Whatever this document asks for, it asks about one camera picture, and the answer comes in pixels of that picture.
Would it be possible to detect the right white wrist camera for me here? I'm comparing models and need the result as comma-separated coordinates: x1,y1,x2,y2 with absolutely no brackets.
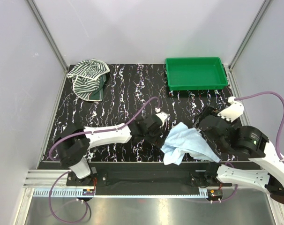
217,97,244,122

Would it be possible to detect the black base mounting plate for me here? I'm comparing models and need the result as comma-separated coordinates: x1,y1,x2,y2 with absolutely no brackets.
67,162,220,188

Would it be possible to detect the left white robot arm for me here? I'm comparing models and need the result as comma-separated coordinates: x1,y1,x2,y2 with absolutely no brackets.
54,112,169,186

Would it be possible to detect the light blue towel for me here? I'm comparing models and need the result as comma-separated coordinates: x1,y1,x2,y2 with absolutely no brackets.
161,122,220,165

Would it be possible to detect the green white striped towel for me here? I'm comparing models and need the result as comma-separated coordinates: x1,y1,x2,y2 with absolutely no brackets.
67,59,110,102

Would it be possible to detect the green plastic tray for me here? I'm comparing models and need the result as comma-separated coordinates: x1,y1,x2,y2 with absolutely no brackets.
165,57,228,91

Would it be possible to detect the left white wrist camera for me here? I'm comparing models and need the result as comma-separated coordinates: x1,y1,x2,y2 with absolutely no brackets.
155,107,170,124

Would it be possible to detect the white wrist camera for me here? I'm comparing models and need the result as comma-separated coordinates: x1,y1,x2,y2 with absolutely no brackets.
217,97,244,122
155,107,170,124

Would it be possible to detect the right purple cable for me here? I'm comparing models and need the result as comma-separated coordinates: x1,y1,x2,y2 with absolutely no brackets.
209,90,284,203

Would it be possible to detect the black marble pattern mat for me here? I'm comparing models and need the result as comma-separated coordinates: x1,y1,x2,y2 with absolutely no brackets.
42,64,238,161

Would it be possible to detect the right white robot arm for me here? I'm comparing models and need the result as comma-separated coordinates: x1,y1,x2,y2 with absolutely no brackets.
193,105,284,204

